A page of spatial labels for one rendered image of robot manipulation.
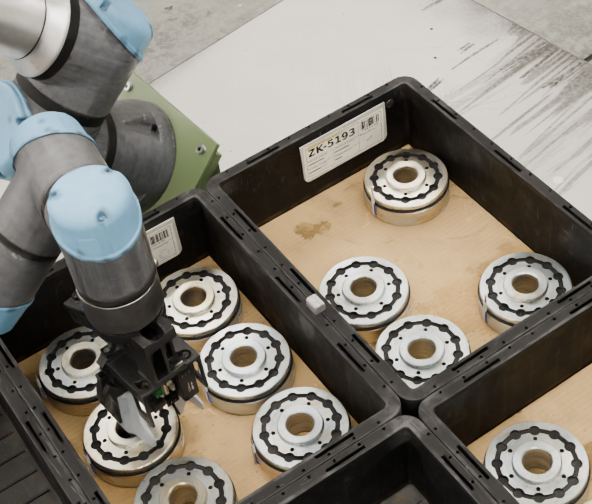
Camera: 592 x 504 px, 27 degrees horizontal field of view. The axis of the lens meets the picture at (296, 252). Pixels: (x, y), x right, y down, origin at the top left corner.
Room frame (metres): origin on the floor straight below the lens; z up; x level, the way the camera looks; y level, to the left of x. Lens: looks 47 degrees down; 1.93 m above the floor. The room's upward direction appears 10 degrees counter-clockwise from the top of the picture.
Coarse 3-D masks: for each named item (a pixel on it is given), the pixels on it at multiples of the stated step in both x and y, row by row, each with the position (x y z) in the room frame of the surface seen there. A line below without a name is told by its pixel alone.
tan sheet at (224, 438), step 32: (256, 320) 0.92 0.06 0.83; (32, 384) 0.88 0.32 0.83; (320, 384) 0.81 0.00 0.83; (64, 416) 0.83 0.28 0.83; (192, 416) 0.80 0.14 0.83; (224, 416) 0.79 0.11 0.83; (192, 448) 0.76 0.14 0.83; (224, 448) 0.75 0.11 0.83; (96, 480) 0.74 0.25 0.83; (256, 480) 0.71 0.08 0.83
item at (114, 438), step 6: (114, 420) 0.79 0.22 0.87; (108, 426) 0.78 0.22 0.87; (114, 426) 0.78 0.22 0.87; (150, 426) 0.77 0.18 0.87; (108, 432) 0.77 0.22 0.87; (114, 432) 0.77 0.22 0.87; (108, 438) 0.77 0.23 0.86; (114, 438) 0.76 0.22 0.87; (120, 438) 0.76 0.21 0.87; (132, 438) 0.76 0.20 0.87; (138, 438) 0.76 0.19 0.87; (114, 444) 0.76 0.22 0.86; (120, 444) 0.75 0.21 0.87; (126, 444) 0.75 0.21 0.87; (132, 444) 0.75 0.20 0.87; (138, 444) 0.75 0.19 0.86
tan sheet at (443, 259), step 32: (352, 192) 1.09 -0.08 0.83; (288, 224) 1.06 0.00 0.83; (320, 224) 1.05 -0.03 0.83; (352, 224) 1.04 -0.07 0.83; (384, 224) 1.03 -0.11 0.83; (448, 224) 1.01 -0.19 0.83; (480, 224) 1.01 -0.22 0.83; (288, 256) 1.01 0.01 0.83; (320, 256) 1.00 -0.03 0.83; (352, 256) 0.99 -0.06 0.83; (384, 256) 0.98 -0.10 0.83; (416, 256) 0.97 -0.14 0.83; (448, 256) 0.96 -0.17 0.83; (480, 256) 0.96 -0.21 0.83; (416, 288) 0.92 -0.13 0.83; (448, 288) 0.92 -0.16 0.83; (448, 320) 0.87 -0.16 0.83; (480, 320) 0.86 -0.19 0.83
